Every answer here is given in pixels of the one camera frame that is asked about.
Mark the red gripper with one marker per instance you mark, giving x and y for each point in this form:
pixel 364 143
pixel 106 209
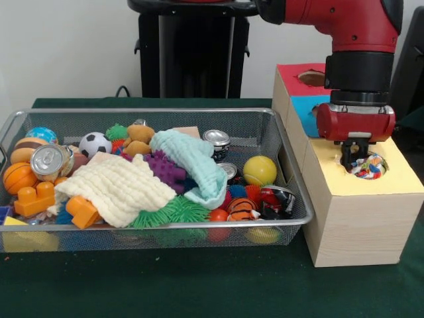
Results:
pixel 354 124

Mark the light blue knitted cloth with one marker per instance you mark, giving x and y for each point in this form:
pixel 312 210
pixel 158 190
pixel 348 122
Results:
pixel 195 162

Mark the cream knitted cloth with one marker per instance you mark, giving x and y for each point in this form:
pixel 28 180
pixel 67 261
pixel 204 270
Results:
pixel 116 192

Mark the orange plastic building block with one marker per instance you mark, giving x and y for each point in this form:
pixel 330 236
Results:
pixel 83 212

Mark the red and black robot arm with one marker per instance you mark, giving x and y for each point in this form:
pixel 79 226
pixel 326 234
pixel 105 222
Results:
pixel 357 33

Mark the wooden box with three holes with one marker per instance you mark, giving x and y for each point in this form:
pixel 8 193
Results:
pixel 364 225

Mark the silver mesh bin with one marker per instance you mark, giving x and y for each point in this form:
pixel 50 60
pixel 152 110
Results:
pixel 165 243

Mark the dark green table cloth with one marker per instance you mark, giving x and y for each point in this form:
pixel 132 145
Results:
pixel 414 119
pixel 198 288

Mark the yellow ball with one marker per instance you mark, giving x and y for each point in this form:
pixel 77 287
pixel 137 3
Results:
pixel 260 170

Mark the black stand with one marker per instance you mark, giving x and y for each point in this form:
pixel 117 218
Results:
pixel 412 66

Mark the purple spiky toy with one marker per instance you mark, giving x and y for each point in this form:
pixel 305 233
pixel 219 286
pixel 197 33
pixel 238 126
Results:
pixel 165 169

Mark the large green spiky ball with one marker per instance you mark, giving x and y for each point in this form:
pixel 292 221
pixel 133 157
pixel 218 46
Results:
pixel 155 215

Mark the brown plush toy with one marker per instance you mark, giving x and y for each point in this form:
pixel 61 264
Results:
pixel 140 137

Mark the small soccer ball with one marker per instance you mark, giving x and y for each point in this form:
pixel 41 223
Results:
pixel 95 144

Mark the silver drink can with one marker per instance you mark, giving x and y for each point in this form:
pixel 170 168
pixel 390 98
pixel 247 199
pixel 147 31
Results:
pixel 51 162

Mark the long orange building block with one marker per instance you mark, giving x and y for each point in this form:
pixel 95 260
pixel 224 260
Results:
pixel 33 202

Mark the orange toy basketball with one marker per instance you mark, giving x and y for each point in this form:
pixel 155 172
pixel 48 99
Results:
pixel 18 179

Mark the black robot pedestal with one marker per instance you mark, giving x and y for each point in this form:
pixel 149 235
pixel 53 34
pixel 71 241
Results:
pixel 198 49

